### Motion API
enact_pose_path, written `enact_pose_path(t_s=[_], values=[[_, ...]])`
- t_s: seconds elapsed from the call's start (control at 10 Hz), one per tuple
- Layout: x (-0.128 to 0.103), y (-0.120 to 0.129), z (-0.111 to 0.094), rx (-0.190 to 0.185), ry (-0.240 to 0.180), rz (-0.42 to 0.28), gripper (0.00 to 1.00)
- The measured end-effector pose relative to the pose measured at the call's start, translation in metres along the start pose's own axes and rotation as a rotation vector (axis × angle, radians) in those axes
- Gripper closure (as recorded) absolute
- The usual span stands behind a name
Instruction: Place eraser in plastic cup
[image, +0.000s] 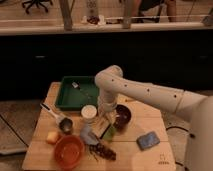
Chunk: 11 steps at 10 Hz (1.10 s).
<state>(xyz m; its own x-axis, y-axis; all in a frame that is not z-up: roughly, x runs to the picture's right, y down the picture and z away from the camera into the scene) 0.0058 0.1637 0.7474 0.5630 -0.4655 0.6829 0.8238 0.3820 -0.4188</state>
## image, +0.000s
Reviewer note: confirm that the orange plastic bowl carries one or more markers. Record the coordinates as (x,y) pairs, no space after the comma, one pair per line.
(68,152)

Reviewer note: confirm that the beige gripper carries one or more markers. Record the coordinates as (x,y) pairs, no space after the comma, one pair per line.
(101,124)

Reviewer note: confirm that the yellow eraser block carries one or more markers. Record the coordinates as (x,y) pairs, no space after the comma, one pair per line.
(52,137)

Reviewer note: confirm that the green plastic tray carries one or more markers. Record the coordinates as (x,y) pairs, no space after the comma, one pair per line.
(70,99)

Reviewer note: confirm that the white plastic cup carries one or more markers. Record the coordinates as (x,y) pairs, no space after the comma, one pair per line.
(89,112)

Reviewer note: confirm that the dark purple bowl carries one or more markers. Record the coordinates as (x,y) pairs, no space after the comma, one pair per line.
(123,117)

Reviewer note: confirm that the wooden post left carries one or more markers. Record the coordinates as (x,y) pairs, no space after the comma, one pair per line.
(66,14)

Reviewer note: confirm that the wooden post right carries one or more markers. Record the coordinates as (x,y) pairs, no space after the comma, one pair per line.
(128,5)

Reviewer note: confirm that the green object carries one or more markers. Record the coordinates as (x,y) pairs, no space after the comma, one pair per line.
(109,133)

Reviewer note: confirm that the metal measuring scoop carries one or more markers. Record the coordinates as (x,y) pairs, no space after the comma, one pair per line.
(64,123)

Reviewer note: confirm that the office chair base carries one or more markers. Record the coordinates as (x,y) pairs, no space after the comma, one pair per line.
(38,3)

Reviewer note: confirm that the dark pine cone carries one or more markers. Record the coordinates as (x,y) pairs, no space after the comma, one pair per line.
(103,151)

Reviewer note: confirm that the metal utensil in tray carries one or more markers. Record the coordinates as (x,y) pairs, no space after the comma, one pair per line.
(77,86)

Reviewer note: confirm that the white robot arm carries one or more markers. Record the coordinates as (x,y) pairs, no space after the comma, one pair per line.
(192,107)

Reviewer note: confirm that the blue sponge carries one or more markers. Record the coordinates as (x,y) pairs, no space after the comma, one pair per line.
(148,140)

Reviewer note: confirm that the wooden post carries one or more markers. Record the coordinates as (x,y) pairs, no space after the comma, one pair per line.
(128,5)
(66,14)

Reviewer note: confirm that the grey cloth piece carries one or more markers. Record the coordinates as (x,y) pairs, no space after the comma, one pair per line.
(88,136)

